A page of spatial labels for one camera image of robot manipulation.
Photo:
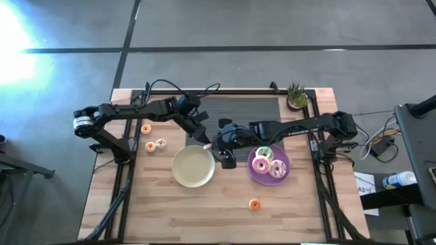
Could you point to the large green frosted donut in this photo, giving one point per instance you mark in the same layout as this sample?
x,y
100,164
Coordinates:
x,y
260,150

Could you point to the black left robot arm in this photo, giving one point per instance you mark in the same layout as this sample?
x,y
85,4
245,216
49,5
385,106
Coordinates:
x,y
136,110

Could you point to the white and blue bottle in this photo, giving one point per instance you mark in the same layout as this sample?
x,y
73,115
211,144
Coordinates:
x,y
398,179

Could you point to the black pole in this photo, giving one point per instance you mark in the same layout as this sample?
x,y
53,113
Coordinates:
x,y
424,106

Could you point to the large pink frosted donut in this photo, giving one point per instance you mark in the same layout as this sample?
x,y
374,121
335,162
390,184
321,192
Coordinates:
x,y
255,165

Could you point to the dark grey woven mat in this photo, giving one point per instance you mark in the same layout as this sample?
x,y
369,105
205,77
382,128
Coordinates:
x,y
245,109

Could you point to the pale yellow plate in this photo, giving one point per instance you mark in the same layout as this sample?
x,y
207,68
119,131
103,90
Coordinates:
x,y
193,166

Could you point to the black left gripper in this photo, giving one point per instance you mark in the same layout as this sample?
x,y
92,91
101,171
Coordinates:
x,y
197,124

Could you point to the black power brick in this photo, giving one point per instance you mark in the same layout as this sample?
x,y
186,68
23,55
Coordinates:
x,y
381,145

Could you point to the small orange donut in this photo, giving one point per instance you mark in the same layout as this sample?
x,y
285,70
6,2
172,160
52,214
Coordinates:
x,y
147,146
251,205
143,128

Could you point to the small white donut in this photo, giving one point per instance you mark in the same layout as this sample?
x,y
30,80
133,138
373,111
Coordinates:
x,y
158,143

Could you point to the white paper sheet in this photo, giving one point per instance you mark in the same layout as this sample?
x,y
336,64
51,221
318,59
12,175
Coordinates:
x,y
366,190

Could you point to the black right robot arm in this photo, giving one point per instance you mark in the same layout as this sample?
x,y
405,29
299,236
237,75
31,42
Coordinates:
x,y
306,129

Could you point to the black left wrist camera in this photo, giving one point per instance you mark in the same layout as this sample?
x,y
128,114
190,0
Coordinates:
x,y
186,103

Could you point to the black frame clamp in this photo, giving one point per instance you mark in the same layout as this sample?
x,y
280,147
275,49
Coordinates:
x,y
147,85
273,87

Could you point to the dark grey panel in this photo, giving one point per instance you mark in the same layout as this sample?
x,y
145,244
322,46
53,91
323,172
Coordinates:
x,y
417,149

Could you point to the grey metal stand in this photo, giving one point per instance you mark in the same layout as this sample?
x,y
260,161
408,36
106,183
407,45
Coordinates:
x,y
17,166

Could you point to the black bar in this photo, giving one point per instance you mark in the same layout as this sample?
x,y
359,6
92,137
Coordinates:
x,y
391,197

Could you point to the small pale pink donut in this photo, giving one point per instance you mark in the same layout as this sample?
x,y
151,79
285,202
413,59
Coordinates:
x,y
206,146

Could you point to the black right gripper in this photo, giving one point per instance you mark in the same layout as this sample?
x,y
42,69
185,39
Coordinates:
x,y
229,141

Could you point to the black aluminium table frame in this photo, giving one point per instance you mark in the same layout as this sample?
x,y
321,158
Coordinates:
x,y
238,92

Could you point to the succulent in dark pot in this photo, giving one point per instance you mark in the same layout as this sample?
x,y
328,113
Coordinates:
x,y
297,98

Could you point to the purple plate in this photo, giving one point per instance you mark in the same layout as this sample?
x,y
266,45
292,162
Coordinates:
x,y
269,180

